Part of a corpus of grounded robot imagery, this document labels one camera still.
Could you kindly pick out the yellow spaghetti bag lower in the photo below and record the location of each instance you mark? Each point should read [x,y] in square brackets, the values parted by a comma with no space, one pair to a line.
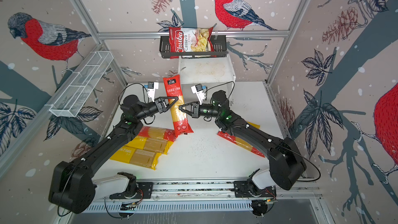
[137,157]

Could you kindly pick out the red cassava chips bag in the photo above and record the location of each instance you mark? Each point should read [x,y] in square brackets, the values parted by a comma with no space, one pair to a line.
[190,40]

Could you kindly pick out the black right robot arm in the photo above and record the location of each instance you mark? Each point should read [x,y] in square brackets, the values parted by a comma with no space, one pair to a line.
[286,164]

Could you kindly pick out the yellow spaghetti bag right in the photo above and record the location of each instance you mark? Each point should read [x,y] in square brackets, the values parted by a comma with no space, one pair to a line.
[254,125]

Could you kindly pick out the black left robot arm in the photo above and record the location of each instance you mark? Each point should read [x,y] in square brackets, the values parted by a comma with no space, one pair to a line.
[72,187]

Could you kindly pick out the white two-tier shelf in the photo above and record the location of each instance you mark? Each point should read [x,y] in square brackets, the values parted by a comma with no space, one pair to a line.
[206,70]

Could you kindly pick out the black wall basket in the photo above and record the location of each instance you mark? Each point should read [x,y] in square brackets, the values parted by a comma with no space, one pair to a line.
[214,46]

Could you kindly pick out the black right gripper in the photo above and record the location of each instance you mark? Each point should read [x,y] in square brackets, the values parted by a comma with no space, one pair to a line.
[196,110]

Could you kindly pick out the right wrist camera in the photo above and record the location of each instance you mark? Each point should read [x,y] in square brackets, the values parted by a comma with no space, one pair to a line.
[200,91]

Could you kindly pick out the aluminium mounting rail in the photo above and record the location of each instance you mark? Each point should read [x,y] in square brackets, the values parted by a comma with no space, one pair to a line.
[196,190]

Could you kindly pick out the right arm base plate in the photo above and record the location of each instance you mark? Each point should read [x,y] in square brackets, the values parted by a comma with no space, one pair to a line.
[244,189]

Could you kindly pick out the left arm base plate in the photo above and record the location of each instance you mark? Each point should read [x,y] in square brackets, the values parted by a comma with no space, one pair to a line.
[141,190]

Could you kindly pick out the red spaghetti bag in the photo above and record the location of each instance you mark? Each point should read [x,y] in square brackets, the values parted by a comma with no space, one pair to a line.
[158,133]
[179,118]
[241,143]

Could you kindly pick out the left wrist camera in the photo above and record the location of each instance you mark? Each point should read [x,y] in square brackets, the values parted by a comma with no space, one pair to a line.
[151,87]

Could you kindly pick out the white wire mesh basket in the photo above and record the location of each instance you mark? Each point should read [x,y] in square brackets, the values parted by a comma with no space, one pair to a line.
[73,98]

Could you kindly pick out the yellow spaghetti bag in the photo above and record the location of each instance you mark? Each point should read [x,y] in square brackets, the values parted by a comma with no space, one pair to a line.
[149,144]
[137,157]
[254,125]

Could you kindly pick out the yellow spaghetti bag upper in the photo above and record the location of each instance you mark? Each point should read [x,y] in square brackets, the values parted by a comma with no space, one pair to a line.
[149,144]

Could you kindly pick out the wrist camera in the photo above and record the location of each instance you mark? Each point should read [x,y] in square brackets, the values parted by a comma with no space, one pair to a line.
[151,87]
[200,91]

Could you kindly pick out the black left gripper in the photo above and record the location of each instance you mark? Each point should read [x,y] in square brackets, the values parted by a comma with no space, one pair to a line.
[164,108]

